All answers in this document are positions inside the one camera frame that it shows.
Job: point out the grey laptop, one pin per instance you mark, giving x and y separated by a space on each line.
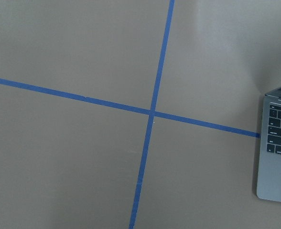
269 168

